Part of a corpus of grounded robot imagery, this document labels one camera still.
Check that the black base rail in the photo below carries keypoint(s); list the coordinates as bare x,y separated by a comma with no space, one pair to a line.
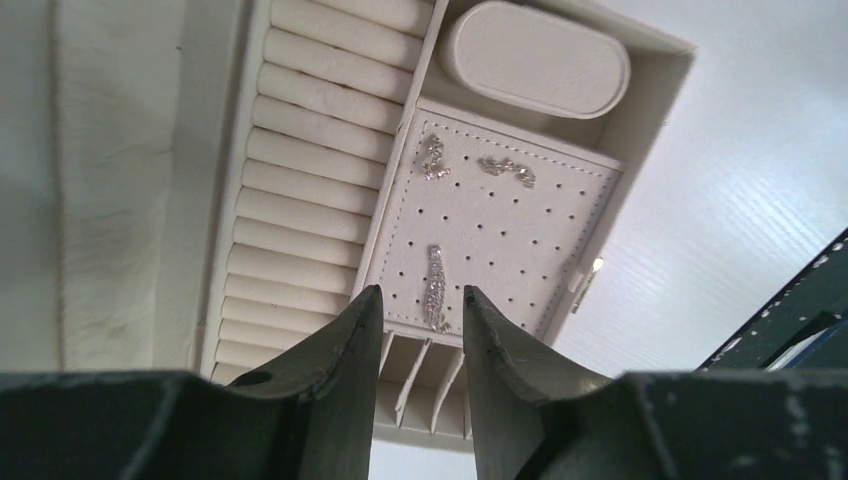
819,289

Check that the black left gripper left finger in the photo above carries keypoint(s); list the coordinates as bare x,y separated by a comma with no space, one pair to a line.
308,413

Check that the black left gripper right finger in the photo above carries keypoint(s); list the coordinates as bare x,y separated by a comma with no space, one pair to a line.
538,415

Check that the small silver stud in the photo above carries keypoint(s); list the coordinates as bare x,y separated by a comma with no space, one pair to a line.
521,172

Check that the pink jewelry box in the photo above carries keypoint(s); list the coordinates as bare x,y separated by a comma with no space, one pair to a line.
203,184

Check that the small silver earring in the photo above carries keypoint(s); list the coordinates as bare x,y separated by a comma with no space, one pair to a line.
434,165

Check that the beige oval watch pillow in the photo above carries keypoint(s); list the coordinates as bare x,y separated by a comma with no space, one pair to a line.
528,58

